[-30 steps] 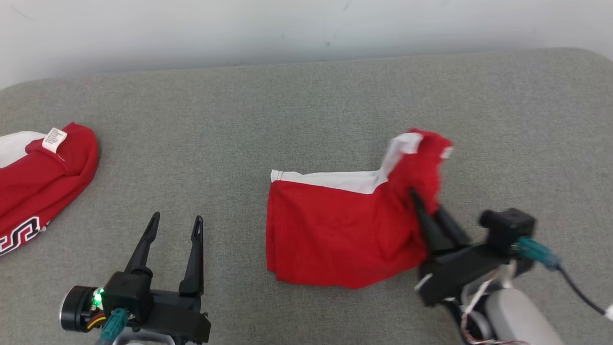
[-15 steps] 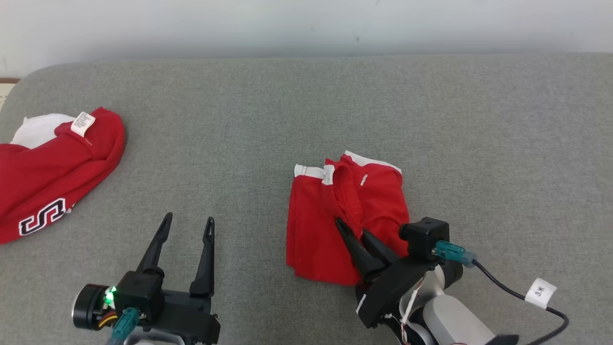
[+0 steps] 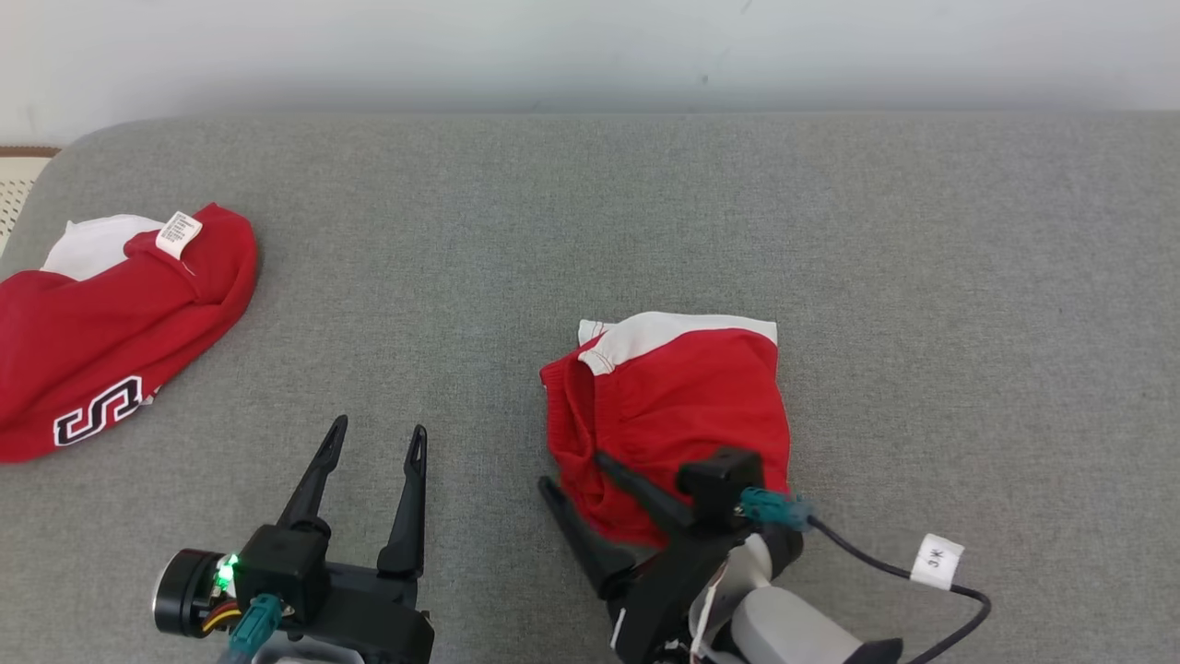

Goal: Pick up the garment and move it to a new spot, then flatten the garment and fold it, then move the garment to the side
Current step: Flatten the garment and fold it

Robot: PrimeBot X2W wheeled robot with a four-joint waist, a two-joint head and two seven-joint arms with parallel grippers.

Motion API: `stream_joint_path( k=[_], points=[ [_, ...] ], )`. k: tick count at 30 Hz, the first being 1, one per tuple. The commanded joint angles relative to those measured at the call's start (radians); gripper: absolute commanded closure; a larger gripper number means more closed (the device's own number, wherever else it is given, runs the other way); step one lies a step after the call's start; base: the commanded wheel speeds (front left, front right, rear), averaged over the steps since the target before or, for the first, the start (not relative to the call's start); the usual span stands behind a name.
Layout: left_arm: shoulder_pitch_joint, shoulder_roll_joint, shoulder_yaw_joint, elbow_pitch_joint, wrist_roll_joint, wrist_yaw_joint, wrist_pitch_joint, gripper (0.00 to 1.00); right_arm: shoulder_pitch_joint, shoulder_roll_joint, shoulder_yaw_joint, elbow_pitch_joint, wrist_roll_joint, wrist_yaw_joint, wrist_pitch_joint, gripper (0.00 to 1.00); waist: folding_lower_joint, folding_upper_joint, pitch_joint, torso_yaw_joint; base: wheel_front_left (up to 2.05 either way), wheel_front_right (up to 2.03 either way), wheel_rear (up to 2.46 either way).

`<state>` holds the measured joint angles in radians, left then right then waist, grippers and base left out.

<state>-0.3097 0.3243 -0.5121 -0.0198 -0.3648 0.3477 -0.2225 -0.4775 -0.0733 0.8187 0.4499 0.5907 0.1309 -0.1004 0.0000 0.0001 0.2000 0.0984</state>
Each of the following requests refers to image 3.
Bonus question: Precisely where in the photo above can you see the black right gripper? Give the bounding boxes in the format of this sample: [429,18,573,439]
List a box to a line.
[539,452,748,664]

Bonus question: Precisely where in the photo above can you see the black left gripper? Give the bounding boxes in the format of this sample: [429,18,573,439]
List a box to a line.
[277,415,436,664]

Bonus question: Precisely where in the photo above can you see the red and white shorts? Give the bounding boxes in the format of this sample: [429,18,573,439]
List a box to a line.
[539,311,794,550]

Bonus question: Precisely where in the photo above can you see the red basketball jersey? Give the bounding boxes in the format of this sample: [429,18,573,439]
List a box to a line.
[0,203,259,464]

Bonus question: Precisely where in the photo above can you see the black round motor housing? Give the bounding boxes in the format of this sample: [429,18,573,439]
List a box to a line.
[152,549,233,639]

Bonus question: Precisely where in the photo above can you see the grey fabric sofa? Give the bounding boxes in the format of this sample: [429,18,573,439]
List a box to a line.
[0,111,1180,664]

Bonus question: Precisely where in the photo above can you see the beige perforated laundry basket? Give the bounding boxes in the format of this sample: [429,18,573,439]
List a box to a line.
[0,146,61,255]

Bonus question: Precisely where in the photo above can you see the teal camera cable plug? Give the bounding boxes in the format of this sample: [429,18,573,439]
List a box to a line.
[227,593,283,663]
[737,487,817,533]

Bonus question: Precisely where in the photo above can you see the black cable with tag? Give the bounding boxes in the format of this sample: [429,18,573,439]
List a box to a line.
[807,516,994,664]

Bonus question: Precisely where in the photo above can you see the white paper cable tag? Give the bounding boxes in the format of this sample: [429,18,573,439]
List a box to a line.
[910,533,965,592]

